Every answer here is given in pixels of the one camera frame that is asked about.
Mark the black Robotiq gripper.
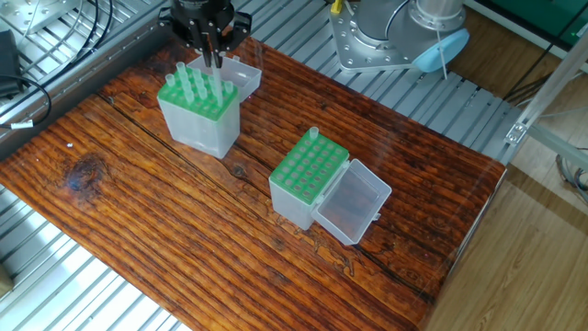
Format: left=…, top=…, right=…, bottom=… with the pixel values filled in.
left=160, top=0, right=254, bottom=71

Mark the clear green-rack pipette tip box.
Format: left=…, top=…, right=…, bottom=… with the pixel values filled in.
left=156, top=57, right=264, bottom=159
left=269, top=127, right=393, bottom=247

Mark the black box device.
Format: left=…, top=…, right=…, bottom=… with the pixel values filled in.
left=0, top=30, right=21, bottom=96

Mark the thin black cable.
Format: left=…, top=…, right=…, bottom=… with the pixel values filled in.
left=0, top=75, right=56, bottom=125

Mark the aluminium frame post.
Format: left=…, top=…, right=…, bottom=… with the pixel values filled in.
left=503, top=37, right=588, bottom=171

